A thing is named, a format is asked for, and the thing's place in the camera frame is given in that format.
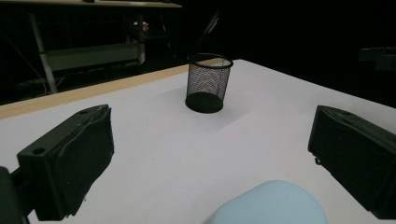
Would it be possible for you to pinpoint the white-framed desk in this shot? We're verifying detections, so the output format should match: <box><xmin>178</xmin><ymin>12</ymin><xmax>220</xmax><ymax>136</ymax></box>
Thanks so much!
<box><xmin>0</xmin><ymin>0</ymin><xmax>183</xmax><ymax>94</ymax></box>

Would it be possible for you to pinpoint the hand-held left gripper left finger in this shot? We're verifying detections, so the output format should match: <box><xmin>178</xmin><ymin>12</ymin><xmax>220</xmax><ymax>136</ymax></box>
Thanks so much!
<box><xmin>17</xmin><ymin>104</ymin><xmax>115</xmax><ymax>222</ymax></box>

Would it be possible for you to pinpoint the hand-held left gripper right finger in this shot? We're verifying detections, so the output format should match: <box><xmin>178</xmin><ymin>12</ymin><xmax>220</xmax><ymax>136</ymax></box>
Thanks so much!
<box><xmin>307</xmin><ymin>105</ymin><xmax>396</xmax><ymax>220</ymax></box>

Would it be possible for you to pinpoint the light blue hairbrush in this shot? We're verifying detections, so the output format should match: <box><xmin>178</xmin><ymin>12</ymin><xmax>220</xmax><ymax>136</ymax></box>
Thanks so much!
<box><xmin>206</xmin><ymin>179</ymin><xmax>329</xmax><ymax>224</ymax></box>

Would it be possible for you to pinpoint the black mesh pen holder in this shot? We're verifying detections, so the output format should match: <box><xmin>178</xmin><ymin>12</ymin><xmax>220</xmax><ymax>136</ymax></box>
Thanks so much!
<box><xmin>185</xmin><ymin>52</ymin><xmax>234</xmax><ymax>114</ymax></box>

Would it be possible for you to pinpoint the white table mat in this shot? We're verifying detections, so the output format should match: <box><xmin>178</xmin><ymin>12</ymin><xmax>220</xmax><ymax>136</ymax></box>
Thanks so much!
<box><xmin>0</xmin><ymin>59</ymin><xmax>396</xmax><ymax>224</ymax></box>

